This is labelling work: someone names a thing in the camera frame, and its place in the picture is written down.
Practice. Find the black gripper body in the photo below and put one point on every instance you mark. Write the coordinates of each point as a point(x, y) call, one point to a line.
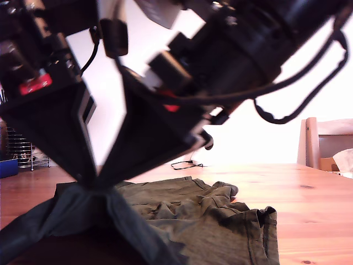
point(220, 63)

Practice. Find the white tissue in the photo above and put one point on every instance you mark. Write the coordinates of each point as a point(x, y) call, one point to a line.
point(344, 160)

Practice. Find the arm grey camera box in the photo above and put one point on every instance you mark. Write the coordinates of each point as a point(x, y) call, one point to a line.
point(114, 38)
point(160, 13)

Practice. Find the wooden chair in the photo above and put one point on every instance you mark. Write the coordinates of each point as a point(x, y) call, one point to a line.
point(311, 143)

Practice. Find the dark olive underwear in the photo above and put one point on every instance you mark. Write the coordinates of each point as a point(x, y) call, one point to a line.
point(207, 226)

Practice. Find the white round security camera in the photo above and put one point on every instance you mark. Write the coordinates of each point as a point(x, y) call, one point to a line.
point(208, 143)

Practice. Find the small cardboard box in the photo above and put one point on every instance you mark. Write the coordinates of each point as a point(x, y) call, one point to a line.
point(326, 163)

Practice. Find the blue box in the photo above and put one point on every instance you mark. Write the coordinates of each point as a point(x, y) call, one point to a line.
point(8, 168)

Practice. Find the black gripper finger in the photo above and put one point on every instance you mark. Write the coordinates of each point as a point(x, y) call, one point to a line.
point(149, 132)
point(85, 105)
point(47, 124)

